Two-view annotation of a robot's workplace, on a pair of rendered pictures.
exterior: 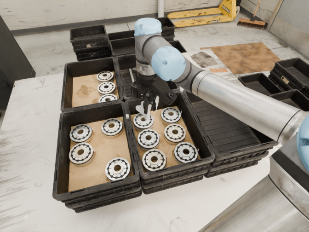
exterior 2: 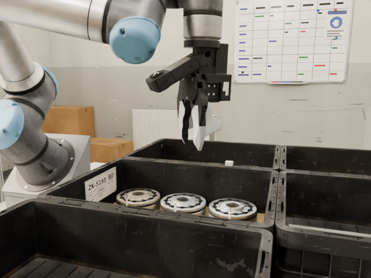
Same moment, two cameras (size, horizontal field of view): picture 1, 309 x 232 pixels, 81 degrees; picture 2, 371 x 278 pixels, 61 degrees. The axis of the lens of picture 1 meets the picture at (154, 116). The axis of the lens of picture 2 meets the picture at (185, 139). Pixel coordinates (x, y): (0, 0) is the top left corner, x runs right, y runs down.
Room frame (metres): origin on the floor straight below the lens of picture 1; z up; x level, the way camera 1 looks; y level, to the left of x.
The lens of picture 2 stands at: (0.81, -0.53, 1.12)
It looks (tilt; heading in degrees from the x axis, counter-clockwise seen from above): 10 degrees down; 122
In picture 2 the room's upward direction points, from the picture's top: straight up
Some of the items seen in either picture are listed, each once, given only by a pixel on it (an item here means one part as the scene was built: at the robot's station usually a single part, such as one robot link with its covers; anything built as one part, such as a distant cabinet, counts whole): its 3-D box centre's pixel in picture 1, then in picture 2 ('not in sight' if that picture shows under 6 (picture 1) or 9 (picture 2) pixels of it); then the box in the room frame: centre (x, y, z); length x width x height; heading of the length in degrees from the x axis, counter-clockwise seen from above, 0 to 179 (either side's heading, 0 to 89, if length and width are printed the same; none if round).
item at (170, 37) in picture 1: (156, 41); not in sight; (2.26, -0.02, 0.37); 0.40 x 0.30 x 0.45; 106
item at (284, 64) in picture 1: (291, 84); not in sight; (1.47, -1.45, 0.31); 0.40 x 0.30 x 0.34; 16
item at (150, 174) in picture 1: (164, 127); (171, 187); (0.47, -0.04, 0.92); 0.40 x 0.30 x 0.02; 15
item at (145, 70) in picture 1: (147, 65); (201, 30); (0.50, 0.02, 1.22); 0.08 x 0.08 x 0.05
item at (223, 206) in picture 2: (143, 119); (232, 206); (0.56, 0.05, 0.86); 0.05 x 0.05 x 0.01
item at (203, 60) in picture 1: (203, 58); not in sight; (1.33, -0.41, 0.71); 0.22 x 0.19 x 0.01; 16
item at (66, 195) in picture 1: (95, 142); (207, 154); (0.40, 0.25, 0.92); 0.40 x 0.30 x 0.02; 15
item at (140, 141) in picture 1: (148, 138); (183, 202); (0.45, 0.03, 0.86); 0.10 x 0.10 x 0.01
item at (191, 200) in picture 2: (148, 137); (183, 199); (0.45, 0.03, 0.86); 0.05 x 0.05 x 0.01
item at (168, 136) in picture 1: (174, 132); not in sight; (0.48, -0.10, 0.86); 0.10 x 0.10 x 0.01
